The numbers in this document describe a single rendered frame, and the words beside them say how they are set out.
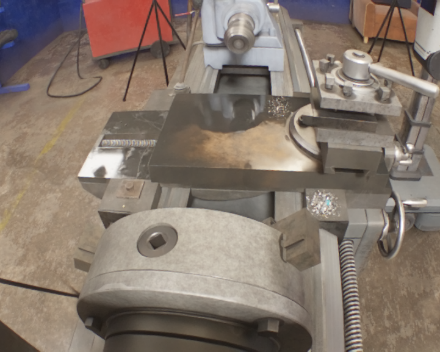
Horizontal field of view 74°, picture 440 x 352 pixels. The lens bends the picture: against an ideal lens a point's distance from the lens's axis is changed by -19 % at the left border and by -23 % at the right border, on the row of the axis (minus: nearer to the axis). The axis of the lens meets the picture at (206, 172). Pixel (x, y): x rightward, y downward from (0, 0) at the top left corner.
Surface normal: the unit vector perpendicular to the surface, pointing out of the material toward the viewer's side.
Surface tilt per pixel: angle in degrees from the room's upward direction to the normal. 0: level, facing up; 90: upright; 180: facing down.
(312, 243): 49
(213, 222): 8
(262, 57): 90
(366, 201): 90
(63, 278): 0
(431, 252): 0
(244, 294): 25
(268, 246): 34
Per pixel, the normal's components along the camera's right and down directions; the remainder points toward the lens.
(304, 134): -0.07, -0.74
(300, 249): -0.70, -0.58
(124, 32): 0.22, 0.65
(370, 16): -0.13, 0.68
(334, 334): 0.52, -0.58
